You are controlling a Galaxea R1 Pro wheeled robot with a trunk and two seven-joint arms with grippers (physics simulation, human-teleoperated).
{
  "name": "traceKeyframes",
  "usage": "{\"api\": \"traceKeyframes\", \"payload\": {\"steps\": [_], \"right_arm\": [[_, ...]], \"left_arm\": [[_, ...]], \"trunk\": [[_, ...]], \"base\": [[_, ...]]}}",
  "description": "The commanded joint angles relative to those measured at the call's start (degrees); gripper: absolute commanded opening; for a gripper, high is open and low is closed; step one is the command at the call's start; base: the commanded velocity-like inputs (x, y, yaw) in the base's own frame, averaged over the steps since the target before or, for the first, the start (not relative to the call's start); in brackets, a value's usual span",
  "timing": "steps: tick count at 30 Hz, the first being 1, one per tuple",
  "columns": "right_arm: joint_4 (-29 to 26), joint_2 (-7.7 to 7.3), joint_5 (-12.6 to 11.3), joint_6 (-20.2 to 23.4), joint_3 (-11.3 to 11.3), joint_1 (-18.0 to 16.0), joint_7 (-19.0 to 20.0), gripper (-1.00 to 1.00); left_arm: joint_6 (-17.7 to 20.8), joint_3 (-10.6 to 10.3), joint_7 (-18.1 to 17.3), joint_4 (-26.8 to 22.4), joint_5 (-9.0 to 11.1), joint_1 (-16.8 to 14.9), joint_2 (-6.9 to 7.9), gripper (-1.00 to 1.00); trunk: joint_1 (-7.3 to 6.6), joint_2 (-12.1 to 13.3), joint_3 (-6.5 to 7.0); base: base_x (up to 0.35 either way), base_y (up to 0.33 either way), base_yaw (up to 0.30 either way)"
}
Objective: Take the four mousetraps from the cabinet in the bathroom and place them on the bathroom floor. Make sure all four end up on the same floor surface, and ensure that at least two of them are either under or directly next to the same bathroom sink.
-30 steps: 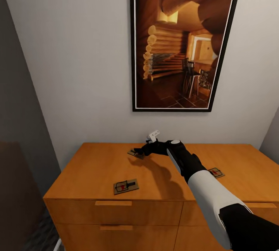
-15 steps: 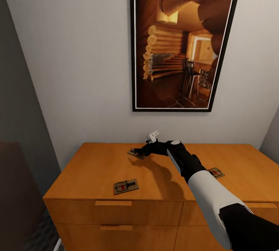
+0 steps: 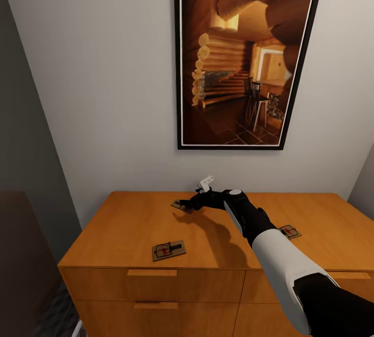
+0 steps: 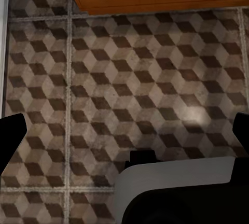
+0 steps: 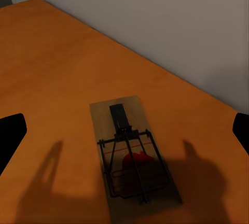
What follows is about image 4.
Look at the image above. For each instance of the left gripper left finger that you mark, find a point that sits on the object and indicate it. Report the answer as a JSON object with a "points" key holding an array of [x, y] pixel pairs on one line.
{"points": [[12, 131]]}

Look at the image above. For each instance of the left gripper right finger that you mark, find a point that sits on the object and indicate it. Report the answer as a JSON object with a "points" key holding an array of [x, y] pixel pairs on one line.
{"points": [[241, 130]]}

